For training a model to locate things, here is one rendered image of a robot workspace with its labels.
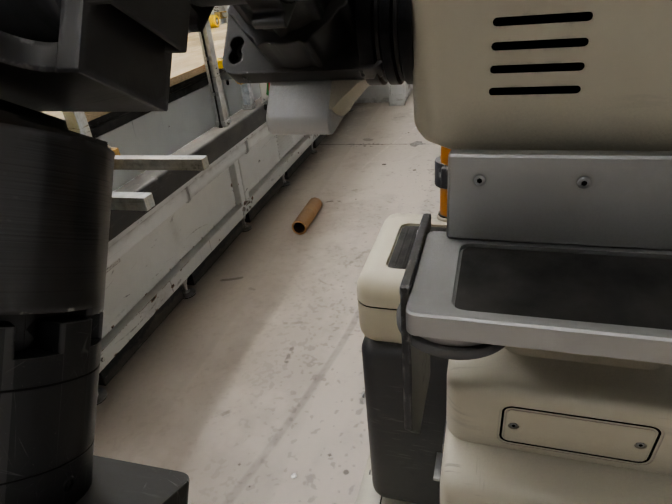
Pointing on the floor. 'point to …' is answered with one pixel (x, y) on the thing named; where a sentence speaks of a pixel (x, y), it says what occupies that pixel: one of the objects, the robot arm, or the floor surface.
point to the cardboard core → (307, 216)
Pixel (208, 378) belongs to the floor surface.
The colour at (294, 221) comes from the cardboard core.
